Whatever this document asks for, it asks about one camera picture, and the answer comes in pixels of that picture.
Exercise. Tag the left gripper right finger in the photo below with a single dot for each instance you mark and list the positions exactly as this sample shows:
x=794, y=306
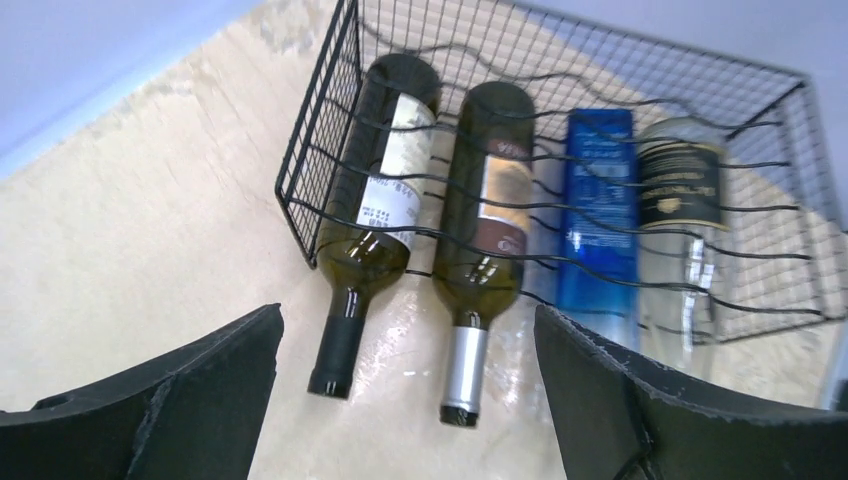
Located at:
x=620, y=415

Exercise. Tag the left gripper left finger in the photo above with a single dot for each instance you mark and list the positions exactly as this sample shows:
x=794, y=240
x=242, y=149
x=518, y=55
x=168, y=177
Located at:
x=195, y=412

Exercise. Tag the blue square bottle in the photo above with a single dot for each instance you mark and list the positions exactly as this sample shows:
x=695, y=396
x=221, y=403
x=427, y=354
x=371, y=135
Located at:
x=596, y=280

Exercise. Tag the tall dark green bottle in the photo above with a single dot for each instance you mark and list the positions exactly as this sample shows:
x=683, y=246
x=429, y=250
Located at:
x=366, y=240

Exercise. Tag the clear wine bottle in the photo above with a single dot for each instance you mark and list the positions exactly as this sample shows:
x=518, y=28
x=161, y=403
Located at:
x=682, y=227

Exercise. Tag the dark bottle with label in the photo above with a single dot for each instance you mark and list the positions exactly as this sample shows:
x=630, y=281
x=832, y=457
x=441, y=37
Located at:
x=478, y=271

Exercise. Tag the black wire wine rack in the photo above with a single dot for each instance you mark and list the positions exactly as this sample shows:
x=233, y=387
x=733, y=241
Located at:
x=787, y=256

